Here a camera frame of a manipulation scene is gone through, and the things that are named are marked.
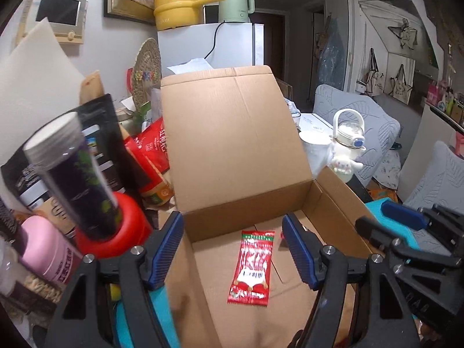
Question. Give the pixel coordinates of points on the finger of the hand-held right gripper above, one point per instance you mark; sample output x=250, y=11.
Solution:
x=373, y=232
x=402, y=214

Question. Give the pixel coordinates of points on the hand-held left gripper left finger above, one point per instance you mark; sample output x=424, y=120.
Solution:
x=165, y=252

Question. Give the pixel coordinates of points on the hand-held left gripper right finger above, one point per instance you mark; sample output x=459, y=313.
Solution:
x=298, y=253

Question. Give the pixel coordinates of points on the red white snack packet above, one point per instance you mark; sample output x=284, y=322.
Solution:
x=252, y=268

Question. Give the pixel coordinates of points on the brown cardboard box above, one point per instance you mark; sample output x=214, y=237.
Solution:
x=232, y=134

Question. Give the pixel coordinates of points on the red round container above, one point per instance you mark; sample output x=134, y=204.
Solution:
x=123, y=224

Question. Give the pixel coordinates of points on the red snack bag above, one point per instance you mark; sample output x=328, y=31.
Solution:
x=154, y=152

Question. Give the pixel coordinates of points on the dark tube with white cap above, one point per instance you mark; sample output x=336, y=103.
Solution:
x=78, y=174

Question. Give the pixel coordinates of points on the pink bottle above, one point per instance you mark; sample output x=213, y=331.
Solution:
x=47, y=246

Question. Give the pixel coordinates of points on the row of small bottles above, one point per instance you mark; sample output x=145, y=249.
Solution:
x=447, y=101

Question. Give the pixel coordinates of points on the white flat box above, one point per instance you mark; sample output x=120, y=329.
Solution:
x=315, y=123

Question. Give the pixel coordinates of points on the black standing pouch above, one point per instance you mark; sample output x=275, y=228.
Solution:
x=105, y=141

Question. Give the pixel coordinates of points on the printed tote bag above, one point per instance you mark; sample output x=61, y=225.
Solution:
x=400, y=87
x=369, y=78

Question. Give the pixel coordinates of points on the clear bag of nuts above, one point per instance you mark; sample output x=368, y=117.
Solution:
x=34, y=286

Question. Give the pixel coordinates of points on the hanging clear plastic bag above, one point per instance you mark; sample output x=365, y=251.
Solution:
x=331, y=50

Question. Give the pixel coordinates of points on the brown paper bag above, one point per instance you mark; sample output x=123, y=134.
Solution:
x=90, y=87

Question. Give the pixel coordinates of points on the white paper sheet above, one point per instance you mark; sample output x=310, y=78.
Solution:
x=190, y=66

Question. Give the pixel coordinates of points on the round woven mat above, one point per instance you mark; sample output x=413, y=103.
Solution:
x=147, y=61

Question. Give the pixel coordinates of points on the white fridge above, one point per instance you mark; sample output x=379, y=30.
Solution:
x=185, y=43

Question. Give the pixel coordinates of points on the white foam board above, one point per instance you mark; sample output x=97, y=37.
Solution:
x=32, y=76

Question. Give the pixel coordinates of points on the yellow cooking pot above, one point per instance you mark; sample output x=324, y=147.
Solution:
x=177, y=7

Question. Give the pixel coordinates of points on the green electric kettle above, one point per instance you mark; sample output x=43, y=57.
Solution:
x=232, y=2

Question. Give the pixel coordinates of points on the wall intercom panel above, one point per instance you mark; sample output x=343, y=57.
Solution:
x=58, y=7

